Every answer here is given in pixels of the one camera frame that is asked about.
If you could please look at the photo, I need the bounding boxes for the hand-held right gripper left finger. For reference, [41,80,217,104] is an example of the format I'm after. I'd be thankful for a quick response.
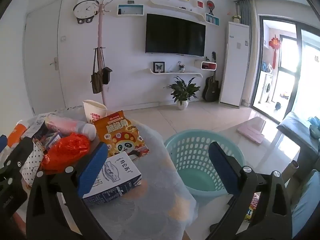
[26,142,113,240]

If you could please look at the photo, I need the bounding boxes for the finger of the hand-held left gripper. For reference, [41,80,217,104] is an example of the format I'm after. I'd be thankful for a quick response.
[0,137,34,180]
[0,134,8,154]

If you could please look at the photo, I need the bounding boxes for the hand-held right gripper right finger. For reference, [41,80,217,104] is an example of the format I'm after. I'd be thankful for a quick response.
[207,142,293,240]

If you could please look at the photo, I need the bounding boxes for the white polka dot packet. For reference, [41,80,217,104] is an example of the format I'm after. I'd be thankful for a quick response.
[20,142,48,188]

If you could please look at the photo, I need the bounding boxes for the teal plastic basket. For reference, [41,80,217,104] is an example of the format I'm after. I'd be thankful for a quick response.
[164,129,247,205]

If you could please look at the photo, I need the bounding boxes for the white blue milk carton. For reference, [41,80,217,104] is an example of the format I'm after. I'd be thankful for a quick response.
[82,151,142,207]

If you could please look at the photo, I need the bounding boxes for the pink plastic bottle white cap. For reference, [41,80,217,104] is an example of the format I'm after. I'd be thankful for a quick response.
[45,115,97,141]

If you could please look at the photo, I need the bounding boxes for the orange bottle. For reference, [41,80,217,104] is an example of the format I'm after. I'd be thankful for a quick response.
[7,121,28,147]

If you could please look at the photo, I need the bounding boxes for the red plastic bag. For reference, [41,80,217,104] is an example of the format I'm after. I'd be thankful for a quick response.
[41,133,91,175]

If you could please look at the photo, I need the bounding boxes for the white printed wrapper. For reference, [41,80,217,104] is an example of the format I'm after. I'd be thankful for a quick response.
[26,114,50,138]

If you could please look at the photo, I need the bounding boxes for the glossy white low table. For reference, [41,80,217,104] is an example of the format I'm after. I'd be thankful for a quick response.
[217,116,300,180]

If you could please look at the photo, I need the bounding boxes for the orange panda snack bag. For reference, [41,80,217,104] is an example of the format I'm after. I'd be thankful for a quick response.
[94,110,150,161]

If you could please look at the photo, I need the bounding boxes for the pink flat box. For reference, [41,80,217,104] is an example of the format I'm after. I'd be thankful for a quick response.
[237,124,265,145]

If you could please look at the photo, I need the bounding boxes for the colourful packet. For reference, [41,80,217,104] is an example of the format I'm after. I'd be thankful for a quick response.
[246,192,261,222]

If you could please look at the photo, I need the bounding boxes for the white red paper cup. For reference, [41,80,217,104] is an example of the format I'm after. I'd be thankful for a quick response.
[82,100,107,125]

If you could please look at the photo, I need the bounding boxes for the clear white plastic bag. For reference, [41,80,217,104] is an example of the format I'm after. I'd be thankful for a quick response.
[54,106,87,121]

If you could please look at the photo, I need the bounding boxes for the black acoustic guitar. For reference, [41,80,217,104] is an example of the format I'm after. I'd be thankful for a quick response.
[202,52,221,102]

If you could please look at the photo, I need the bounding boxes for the grey sofa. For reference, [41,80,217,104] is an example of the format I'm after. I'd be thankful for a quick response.
[276,112,320,178]

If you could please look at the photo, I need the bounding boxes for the brown hanging bag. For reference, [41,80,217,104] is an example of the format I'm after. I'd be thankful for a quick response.
[90,47,104,94]

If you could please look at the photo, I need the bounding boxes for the green potted plant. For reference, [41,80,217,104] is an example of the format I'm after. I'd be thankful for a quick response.
[164,77,200,111]

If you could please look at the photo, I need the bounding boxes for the light blue cushion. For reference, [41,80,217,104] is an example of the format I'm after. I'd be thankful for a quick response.
[291,170,320,235]

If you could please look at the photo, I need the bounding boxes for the white washing machine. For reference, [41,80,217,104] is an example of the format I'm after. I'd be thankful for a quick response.
[259,71,275,103]

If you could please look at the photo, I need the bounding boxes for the black hanging bag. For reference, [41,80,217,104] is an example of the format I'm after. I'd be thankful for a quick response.
[101,47,113,85]

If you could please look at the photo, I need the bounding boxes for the white door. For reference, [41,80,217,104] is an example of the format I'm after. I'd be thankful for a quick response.
[24,0,66,115]

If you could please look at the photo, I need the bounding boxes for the blue cloth bundle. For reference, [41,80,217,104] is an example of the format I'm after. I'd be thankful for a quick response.
[307,116,320,138]

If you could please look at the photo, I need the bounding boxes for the red white box shelf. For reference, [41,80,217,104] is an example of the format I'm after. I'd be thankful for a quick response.
[194,59,217,71]

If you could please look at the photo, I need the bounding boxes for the blue white detergent bottles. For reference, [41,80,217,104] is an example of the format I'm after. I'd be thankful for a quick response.
[261,60,273,74]

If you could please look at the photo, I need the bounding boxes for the red knot hanging ornament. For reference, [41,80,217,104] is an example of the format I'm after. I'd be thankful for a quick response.
[269,37,281,69]

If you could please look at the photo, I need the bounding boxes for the pink coat rack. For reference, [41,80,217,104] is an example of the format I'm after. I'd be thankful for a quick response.
[94,0,119,105]

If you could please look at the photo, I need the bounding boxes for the black flat television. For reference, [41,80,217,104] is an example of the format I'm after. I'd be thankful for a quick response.
[146,13,207,57]

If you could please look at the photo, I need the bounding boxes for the blue white cube shelf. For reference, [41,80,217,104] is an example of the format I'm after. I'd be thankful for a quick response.
[205,13,220,26]

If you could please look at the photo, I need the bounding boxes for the grey curtain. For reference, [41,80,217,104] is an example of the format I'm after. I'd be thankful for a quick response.
[235,0,258,105]

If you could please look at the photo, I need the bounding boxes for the black framed glass door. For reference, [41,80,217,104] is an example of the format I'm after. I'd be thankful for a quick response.
[251,15,320,124]

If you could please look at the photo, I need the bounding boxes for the white wavy wall shelf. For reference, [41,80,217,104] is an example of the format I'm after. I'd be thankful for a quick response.
[149,68,203,78]

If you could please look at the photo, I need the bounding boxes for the panda wall clock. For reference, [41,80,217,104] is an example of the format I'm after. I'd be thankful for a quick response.
[73,0,99,25]

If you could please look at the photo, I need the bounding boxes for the white curved wall shelf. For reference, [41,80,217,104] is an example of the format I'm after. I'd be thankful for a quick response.
[149,0,206,22]

